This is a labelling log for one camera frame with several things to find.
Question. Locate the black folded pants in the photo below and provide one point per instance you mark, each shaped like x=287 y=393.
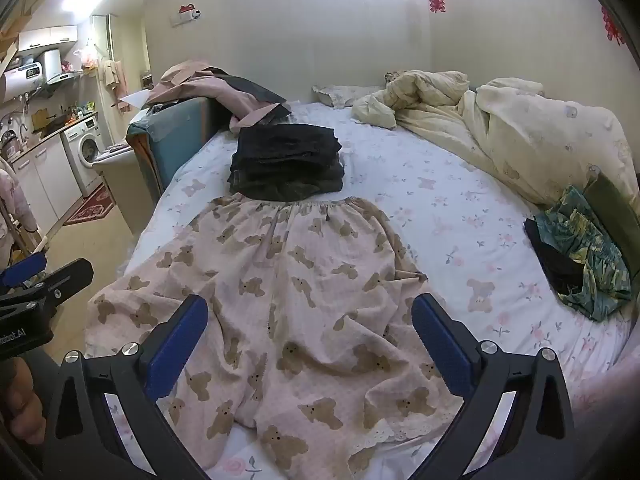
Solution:
x=290 y=145

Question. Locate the pink plastic bag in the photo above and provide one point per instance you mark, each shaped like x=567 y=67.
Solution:
x=87 y=57

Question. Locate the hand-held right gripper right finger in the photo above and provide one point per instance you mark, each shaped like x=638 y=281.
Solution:
x=440 y=345

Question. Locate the bed with floral sheet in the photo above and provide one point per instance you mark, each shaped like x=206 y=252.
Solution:
x=425 y=200

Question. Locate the white water heater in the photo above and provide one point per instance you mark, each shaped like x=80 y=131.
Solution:
x=22 y=80

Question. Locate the tan patterned cloth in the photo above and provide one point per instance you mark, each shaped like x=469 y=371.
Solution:
x=397 y=78

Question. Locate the white upper kitchen cabinet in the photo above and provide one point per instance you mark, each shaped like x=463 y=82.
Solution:
x=47 y=39

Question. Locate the dark grey garment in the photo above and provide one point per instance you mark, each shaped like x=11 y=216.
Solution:
x=255 y=91

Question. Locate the white washing machine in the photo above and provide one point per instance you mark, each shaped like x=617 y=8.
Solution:
x=82 y=155

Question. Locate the white lower kitchen cabinets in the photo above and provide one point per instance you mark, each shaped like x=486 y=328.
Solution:
x=47 y=185

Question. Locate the dark green cushion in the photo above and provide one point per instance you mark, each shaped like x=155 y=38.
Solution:
x=615 y=215

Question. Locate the red knot wall decoration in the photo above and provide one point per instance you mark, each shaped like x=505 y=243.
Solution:
x=612 y=25

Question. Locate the black cloth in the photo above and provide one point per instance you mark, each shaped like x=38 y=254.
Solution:
x=555 y=255

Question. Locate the pink coat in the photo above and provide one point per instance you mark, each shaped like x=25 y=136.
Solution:
x=200 y=85

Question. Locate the hanging towels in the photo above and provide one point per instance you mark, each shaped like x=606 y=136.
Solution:
x=112 y=77

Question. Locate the person's left hand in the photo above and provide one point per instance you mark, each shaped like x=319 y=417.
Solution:
x=22 y=400

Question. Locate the rice cooker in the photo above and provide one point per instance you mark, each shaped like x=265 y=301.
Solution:
x=10 y=145

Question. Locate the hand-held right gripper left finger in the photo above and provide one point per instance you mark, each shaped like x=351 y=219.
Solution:
x=175 y=350

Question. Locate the pink bear print pants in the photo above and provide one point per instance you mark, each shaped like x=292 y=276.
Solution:
x=300 y=285

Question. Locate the range hood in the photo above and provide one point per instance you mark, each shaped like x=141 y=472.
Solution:
x=57 y=67

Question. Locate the teal bed footboard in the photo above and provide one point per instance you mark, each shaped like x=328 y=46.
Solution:
x=180 y=135

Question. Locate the cream duvet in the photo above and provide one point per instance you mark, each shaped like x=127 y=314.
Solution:
x=540 y=135

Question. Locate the green patterned clothes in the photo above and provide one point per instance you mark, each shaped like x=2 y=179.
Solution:
x=595 y=255

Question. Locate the white paper sheet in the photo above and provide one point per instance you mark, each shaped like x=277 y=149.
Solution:
x=134 y=101

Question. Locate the white side table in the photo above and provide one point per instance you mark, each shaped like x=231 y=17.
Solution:
x=125 y=180

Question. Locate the pale floral pillow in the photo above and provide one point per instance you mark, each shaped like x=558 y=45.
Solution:
x=340 y=95

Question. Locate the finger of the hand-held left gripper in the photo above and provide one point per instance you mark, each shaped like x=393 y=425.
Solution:
x=22 y=270
x=70 y=277

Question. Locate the red floor mat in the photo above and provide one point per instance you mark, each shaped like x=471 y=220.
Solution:
x=90 y=207

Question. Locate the pink fluffy garment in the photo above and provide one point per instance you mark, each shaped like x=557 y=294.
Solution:
x=15 y=205

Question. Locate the dark grey folded clothes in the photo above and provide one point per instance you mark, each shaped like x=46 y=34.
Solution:
x=280 y=182

